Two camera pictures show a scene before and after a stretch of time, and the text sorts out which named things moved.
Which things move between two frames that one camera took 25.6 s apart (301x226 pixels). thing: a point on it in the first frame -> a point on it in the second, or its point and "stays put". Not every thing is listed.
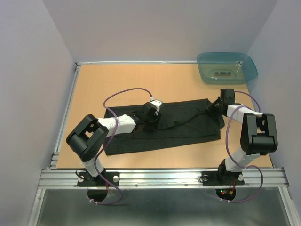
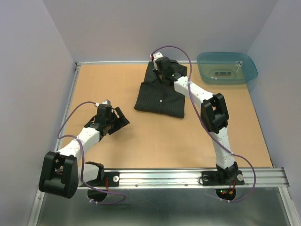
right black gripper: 210,107 -> 156,70
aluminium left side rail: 53,164 stays put
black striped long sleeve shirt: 181,123 -> 156,97
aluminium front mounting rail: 254,178 stays put
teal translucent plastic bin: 226,68 stays put
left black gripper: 152,126 -> 122,121
